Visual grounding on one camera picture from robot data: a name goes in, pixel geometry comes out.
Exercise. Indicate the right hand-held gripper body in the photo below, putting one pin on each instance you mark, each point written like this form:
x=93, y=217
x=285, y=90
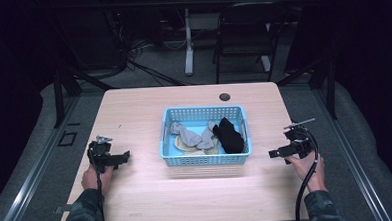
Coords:
x=300, y=139

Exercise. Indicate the black sock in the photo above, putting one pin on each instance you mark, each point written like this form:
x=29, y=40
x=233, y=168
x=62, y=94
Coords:
x=230, y=137

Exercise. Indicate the aluminium floor rail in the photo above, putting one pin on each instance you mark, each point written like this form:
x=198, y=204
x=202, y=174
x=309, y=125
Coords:
x=353, y=163
x=30, y=177

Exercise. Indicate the person's right hand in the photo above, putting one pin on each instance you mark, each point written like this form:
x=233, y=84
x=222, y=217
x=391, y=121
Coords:
x=308, y=172

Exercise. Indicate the blue plastic basket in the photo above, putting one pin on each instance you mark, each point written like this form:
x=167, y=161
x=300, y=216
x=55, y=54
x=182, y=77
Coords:
x=172, y=158

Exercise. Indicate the short grey sock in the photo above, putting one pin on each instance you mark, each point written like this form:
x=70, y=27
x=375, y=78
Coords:
x=207, y=138

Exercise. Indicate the beige sock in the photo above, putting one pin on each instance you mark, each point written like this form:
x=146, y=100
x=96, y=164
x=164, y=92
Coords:
x=182, y=147

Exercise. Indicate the black folding chair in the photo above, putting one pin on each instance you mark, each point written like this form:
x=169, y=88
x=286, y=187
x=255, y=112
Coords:
x=247, y=28

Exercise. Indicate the long grey sock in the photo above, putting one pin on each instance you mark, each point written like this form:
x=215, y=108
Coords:
x=189, y=137

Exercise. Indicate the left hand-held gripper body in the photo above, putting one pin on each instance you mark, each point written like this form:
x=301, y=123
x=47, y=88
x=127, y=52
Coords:
x=101, y=153

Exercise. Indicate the black metal frame stand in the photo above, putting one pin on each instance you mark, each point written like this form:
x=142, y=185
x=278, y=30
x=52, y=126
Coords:
x=59, y=96
x=329, y=84

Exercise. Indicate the person's left hand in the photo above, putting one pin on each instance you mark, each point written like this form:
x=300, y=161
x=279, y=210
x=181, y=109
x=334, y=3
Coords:
x=93, y=180

